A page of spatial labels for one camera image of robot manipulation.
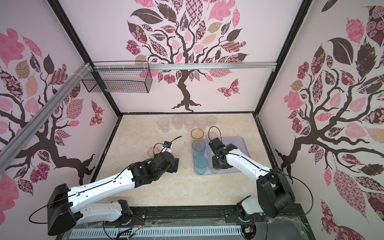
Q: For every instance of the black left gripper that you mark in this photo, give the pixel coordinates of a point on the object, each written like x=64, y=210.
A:
x=174, y=167

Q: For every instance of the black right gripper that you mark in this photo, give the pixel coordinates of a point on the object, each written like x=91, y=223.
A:
x=215, y=165

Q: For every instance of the clear glass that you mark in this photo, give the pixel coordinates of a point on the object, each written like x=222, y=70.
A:
x=212, y=169
x=209, y=152
x=211, y=136

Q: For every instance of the teal dimpled plastic cup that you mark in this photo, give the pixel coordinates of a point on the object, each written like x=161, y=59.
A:
x=200, y=165

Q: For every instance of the blue ribbed plastic cup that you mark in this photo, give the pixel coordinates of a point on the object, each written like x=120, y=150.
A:
x=198, y=147

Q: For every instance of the amber plastic cup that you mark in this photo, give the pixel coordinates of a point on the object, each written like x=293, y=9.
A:
x=197, y=134

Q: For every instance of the clear cup back row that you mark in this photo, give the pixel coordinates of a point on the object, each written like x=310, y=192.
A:
x=177, y=122
x=164, y=125

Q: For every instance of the frosted dimpled clear cup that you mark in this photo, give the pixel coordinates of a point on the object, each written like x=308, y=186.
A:
x=211, y=121

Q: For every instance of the clear faceted glass tumbler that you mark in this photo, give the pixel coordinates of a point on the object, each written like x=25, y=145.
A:
x=189, y=123

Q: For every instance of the pink plastic cup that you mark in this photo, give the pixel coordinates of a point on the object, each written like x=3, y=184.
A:
x=152, y=152

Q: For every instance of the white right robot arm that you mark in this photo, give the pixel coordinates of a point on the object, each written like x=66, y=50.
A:
x=274, y=193

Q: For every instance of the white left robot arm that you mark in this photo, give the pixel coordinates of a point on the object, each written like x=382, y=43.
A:
x=68, y=207

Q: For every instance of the lilac plastic tray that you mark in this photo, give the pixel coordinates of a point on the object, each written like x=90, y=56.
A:
x=239, y=143

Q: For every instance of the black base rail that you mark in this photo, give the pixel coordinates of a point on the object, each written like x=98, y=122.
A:
x=149, y=215

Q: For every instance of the white perforated cable duct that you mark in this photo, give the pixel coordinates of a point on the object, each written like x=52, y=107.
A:
x=158, y=233

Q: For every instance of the black wire mesh basket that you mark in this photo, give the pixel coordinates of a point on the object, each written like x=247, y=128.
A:
x=119, y=77

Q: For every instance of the aluminium rail back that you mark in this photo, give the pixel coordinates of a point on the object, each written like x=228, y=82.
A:
x=199, y=66

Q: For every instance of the aluminium rail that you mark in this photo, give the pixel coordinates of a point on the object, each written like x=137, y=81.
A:
x=199, y=66
x=11, y=150

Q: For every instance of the aluminium rail left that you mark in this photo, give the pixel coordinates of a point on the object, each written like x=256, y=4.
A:
x=11, y=150

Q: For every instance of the black corner frame post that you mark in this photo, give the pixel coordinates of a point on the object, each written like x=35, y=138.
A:
x=298, y=21

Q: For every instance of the black left corner post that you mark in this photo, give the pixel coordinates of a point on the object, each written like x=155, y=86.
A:
x=75, y=39

